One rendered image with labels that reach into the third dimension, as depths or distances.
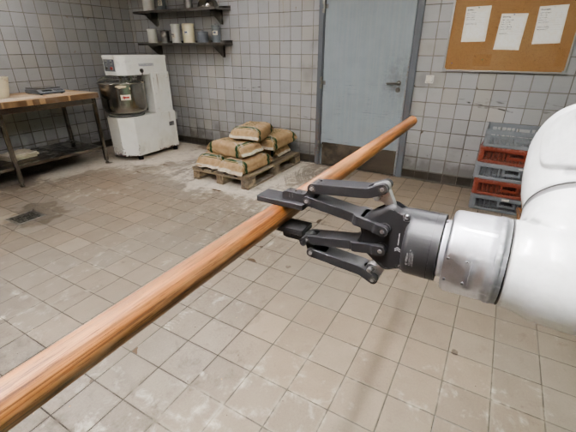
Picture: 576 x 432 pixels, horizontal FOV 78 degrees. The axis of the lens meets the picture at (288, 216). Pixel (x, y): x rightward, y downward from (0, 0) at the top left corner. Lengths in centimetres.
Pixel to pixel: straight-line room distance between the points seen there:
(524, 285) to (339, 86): 424
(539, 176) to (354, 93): 406
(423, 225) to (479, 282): 7
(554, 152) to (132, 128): 503
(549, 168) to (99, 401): 182
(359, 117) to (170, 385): 355
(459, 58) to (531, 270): 390
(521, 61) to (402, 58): 109
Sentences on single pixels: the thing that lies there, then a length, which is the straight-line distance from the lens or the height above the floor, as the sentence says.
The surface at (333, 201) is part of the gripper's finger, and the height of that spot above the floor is 122.
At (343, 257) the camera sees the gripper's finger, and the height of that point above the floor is 115.
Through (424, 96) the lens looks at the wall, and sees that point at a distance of 430.
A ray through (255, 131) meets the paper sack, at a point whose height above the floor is 56.
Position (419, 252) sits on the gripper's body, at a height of 120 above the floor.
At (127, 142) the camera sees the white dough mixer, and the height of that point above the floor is 25.
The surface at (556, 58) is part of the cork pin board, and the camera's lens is 422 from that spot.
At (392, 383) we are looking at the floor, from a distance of 187.
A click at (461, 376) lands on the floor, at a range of 200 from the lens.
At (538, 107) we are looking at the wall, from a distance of 426.
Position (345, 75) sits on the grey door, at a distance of 450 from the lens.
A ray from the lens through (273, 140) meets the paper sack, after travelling 433.
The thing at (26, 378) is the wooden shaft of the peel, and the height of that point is 121.
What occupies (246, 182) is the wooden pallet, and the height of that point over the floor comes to 9.
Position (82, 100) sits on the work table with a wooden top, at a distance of 518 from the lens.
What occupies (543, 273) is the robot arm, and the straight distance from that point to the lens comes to 38.
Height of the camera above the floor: 139
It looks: 25 degrees down
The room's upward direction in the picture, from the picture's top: straight up
